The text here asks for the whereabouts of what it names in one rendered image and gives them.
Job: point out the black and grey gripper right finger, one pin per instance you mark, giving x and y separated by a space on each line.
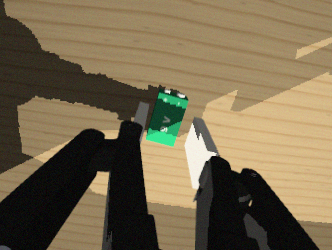
220 224

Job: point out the green nine-volt battery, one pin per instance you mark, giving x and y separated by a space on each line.
167 116

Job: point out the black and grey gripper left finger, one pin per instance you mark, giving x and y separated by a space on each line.
33 213

